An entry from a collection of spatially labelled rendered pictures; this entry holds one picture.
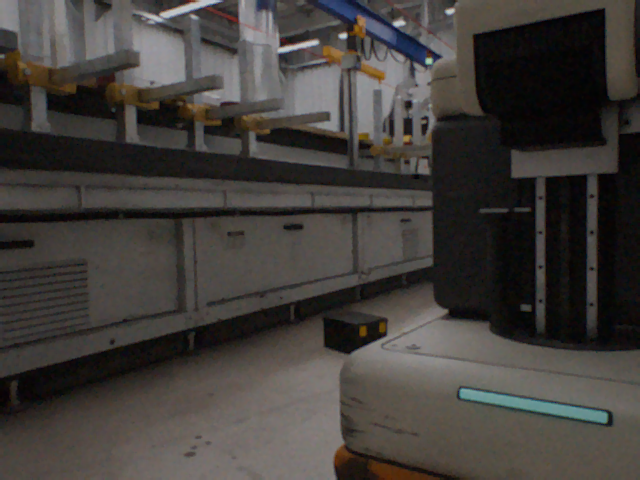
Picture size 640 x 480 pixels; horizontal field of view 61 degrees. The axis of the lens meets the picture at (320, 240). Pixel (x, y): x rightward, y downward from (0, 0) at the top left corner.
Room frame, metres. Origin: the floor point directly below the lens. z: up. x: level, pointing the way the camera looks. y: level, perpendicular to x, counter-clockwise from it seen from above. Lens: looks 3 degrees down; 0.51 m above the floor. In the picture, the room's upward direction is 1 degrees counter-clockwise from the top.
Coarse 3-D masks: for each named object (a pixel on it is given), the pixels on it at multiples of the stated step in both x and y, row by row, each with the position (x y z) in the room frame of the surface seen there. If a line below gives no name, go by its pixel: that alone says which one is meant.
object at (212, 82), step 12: (168, 84) 1.41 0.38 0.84; (180, 84) 1.38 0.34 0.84; (192, 84) 1.36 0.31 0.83; (204, 84) 1.34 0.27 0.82; (216, 84) 1.32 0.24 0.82; (144, 96) 1.46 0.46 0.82; (156, 96) 1.43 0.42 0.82; (168, 96) 1.42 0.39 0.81; (180, 96) 1.42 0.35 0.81; (108, 108) 1.55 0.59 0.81
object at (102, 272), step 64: (64, 128) 1.53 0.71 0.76; (0, 256) 1.40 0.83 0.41; (64, 256) 1.55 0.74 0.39; (128, 256) 1.73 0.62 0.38; (192, 256) 1.92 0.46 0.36; (256, 256) 2.27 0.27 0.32; (320, 256) 2.69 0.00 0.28; (384, 256) 3.29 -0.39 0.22; (0, 320) 1.39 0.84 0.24; (64, 320) 1.54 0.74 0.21; (128, 320) 1.73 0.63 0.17; (256, 320) 2.24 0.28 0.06; (0, 384) 1.38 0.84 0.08; (64, 384) 1.52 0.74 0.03
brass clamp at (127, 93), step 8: (112, 88) 1.42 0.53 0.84; (120, 88) 1.42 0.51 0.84; (128, 88) 1.44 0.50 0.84; (136, 88) 1.46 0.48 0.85; (144, 88) 1.49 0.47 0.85; (112, 96) 1.42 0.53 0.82; (120, 96) 1.42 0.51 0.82; (128, 96) 1.44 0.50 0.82; (136, 96) 1.46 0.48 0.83; (136, 104) 1.46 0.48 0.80; (144, 104) 1.48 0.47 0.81; (152, 104) 1.51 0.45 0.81
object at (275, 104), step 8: (240, 104) 1.61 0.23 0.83; (248, 104) 1.59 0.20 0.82; (256, 104) 1.57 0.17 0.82; (264, 104) 1.56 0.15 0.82; (272, 104) 1.54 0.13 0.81; (280, 104) 1.54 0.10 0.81; (208, 112) 1.68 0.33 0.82; (216, 112) 1.66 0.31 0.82; (224, 112) 1.64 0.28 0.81; (232, 112) 1.62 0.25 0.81; (240, 112) 1.61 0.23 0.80; (248, 112) 1.59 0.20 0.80; (256, 112) 1.59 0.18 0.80; (264, 112) 1.59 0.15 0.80; (176, 120) 1.75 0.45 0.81
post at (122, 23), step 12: (120, 0) 1.44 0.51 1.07; (120, 12) 1.44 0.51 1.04; (120, 24) 1.44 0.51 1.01; (120, 36) 1.44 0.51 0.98; (132, 36) 1.47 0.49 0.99; (120, 48) 1.44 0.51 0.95; (132, 48) 1.47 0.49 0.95; (120, 72) 1.45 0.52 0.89; (132, 72) 1.46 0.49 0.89; (132, 84) 1.46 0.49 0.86; (120, 108) 1.45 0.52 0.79; (132, 108) 1.46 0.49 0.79; (120, 120) 1.45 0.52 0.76; (132, 120) 1.46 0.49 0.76; (120, 132) 1.45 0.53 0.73; (132, 132) 1.46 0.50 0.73
